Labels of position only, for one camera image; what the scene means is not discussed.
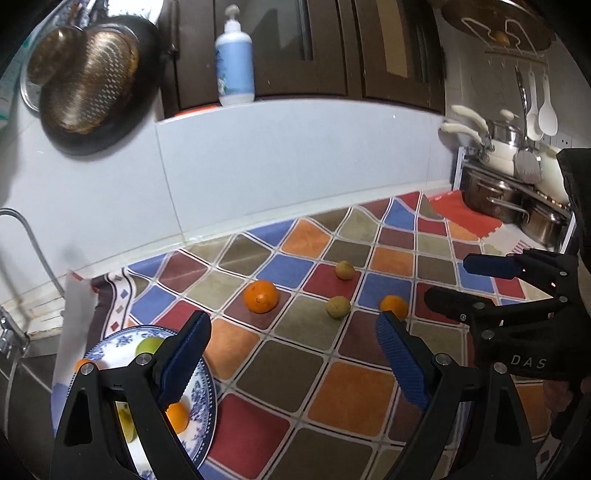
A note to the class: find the white pump bottle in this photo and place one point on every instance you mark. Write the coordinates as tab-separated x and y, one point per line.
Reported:
234	64

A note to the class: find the small white pot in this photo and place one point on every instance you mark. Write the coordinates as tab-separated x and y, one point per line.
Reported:
501	157

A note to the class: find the white rice spoon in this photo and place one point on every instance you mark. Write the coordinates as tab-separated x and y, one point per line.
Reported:
534	124
548	117

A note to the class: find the medium orange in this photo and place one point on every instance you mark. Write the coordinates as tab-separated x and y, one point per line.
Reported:
261	297

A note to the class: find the perforated metal steamer plate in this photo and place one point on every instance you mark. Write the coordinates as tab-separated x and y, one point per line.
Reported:
28	94

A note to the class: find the steel pot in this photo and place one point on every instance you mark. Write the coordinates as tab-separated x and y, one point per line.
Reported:
545	224
494	194

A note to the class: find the dark brown window frame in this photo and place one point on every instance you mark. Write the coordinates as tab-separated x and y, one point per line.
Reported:
351	46

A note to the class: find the large orange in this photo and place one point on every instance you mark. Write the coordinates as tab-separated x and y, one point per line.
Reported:
178	417

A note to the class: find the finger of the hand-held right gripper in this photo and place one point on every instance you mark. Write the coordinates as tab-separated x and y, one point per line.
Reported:
489	265
461	307

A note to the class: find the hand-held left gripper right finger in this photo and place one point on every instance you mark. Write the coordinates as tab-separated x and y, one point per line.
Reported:
401	360

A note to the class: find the chrome pull-down faucet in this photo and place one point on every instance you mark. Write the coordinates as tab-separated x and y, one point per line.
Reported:
11	332

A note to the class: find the white pot rack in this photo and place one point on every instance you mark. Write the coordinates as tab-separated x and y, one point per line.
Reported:
458	170

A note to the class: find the brown round board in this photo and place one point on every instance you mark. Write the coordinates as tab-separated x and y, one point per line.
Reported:
494	23

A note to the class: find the person's right hand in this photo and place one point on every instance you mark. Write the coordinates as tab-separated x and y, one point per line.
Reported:
556	397

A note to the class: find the small orange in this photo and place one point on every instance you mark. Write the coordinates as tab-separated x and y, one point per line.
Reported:
395	306
83	364

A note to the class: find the black frying pan with strainer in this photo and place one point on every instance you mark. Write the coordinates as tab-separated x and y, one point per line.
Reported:
99	87

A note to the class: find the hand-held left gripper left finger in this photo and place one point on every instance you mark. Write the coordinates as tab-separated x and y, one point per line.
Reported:
184	360

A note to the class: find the colourful diamond pattern tablecloth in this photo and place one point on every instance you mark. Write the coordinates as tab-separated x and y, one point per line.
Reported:
286	383

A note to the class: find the blue and white plate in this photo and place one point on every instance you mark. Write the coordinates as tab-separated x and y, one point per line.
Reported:
203	397

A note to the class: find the small brown round fruit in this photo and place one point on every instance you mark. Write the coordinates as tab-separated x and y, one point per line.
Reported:
338	307
344	270

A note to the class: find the metal spatula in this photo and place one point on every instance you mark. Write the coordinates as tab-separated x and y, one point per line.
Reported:
527	164

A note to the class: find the green apple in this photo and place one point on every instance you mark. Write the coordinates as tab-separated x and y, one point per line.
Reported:
150	345
125	421

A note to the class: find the red foam mat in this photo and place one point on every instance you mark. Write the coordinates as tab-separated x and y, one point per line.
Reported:
461	214

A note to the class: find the thin gooseneck faucet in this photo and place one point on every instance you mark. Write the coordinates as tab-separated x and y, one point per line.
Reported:
32	244

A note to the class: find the large white pot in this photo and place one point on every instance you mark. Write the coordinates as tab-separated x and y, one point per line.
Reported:
551	177

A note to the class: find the white printed mat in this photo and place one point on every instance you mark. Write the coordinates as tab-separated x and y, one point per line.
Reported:
512	242

